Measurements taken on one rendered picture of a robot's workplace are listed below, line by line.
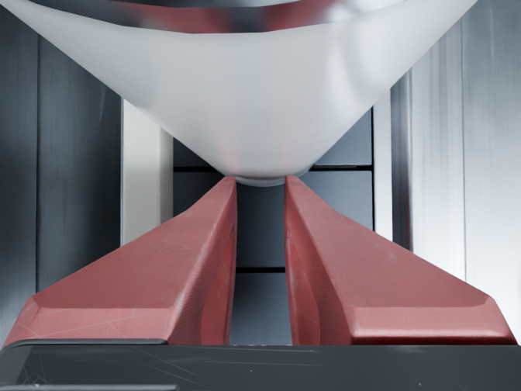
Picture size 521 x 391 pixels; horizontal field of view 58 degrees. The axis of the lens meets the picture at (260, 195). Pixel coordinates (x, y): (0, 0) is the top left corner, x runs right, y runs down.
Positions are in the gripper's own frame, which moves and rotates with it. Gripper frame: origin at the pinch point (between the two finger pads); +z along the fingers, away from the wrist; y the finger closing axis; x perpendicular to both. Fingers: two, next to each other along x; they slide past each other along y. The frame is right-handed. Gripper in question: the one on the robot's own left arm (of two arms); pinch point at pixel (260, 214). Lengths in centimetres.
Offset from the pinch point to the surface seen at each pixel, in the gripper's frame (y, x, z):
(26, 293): 10.8, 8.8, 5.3
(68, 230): 9.4, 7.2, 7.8
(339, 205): -3.0, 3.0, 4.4
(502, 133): -11.7, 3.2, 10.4
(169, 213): 3.0, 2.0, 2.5
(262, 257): -0.1, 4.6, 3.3
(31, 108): 10.9, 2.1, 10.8
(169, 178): 3.0, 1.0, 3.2
